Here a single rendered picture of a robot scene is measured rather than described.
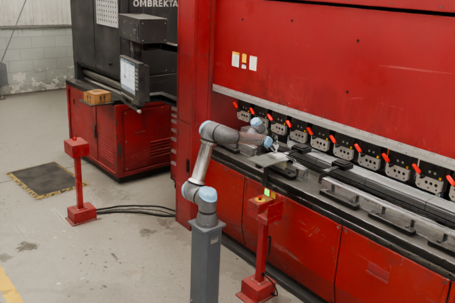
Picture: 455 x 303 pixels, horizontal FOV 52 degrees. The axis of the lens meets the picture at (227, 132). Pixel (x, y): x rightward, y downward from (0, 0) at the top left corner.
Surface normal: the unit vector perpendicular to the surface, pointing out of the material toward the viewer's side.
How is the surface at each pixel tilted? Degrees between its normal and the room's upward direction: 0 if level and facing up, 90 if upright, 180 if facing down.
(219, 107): 90
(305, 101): 90
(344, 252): 90
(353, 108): 90
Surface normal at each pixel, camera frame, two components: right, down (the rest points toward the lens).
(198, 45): 0.63, 0.27
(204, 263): -0.07, 0.31
